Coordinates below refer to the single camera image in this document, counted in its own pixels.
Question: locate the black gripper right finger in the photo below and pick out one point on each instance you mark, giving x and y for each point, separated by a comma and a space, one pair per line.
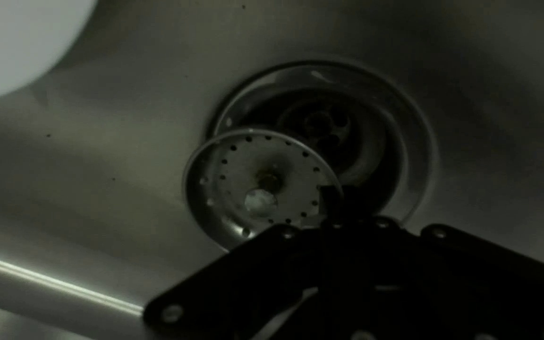
444, 284

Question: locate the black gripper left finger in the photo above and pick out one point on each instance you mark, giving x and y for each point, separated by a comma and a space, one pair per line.
240, 294

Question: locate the metal sink drain plug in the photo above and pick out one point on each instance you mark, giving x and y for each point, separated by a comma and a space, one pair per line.
245, 180

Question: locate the stainless steel sink basin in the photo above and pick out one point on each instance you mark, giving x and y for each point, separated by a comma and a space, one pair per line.
92, 154

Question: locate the sink drain opening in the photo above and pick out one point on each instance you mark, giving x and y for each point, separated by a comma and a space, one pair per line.
368, 131

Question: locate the white round plate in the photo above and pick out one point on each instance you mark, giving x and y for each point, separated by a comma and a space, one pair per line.
34, 35

